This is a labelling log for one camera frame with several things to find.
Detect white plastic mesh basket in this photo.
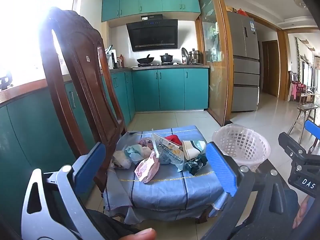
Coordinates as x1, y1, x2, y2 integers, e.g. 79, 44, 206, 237
212, 124, 271, 172

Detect pink garment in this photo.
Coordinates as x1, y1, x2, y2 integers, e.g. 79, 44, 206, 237
289, 82, 299, 102

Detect wooden side table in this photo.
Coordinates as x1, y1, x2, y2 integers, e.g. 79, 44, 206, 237
287, 103, 318, 136

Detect green wall vine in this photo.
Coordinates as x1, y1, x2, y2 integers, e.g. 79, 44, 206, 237
295, 37, 301, 80

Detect person's left hand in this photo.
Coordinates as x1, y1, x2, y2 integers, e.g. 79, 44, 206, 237
119, 227, 157, 240

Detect brown wooden room door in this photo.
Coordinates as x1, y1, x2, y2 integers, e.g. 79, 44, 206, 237
262, 40, 280, 98

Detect carved wooden chair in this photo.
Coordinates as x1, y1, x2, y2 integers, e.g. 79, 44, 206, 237
39, 7, 128, 198

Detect steel stock pot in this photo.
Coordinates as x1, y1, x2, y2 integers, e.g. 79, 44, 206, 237
188, 48, 203, 64

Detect red wrapper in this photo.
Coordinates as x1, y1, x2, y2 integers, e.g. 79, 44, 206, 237
165, 134, 182, 146

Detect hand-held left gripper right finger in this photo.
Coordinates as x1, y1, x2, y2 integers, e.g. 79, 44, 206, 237
205, 142, 300, 240

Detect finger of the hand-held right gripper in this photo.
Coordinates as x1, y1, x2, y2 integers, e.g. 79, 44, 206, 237
278, 132, 313, 167
304, 120, 320, 155

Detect pink wet wipe packet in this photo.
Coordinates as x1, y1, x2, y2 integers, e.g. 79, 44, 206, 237
134, 152, 161, 183

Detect black wok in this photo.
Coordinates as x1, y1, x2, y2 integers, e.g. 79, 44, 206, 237
136, 54, 155, 64

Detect bright window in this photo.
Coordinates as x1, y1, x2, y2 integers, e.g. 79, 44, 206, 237
0, 0, 82, 87

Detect white plastic bag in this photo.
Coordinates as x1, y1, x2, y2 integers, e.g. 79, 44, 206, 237
109, 150, 132, 170

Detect teal wall cabinets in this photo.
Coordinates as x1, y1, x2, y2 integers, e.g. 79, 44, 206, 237
101, 0, 202, 22

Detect dark cloth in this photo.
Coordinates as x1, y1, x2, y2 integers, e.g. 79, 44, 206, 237
85, 207, 142, 240

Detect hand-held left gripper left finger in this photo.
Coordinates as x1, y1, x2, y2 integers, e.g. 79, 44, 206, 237
21, 142, 107, 240

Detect blue checked cloth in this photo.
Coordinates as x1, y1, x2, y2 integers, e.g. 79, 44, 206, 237
103, 125, 229, 225

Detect steel pot lid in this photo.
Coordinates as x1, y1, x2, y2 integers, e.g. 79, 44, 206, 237
181, 47, 190, 66

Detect black range hood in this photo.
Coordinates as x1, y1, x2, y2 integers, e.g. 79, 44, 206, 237
126, 14, 178, 53

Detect wooden framed glass sliding door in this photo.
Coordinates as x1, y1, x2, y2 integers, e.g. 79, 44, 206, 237
195, 0, 234, 127

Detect gas stove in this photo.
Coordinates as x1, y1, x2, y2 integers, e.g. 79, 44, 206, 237
137, 62, 176, 67

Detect white paper cup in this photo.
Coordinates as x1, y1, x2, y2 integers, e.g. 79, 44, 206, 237
182, 140, 207, 159

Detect clear printed plastic package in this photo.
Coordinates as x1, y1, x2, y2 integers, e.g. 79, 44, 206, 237
151, 133, 186, 172

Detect dark green wrapper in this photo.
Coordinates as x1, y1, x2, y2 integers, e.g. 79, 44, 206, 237
184, 154, 208, 176

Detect white countertop appliance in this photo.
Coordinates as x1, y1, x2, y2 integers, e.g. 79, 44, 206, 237
106, 44, 118, 69

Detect person's right hand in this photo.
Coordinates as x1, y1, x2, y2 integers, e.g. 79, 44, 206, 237
292, 196, 317, 229

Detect silver refrigerator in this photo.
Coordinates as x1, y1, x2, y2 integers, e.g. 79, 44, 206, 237
226, 11, 261, 112

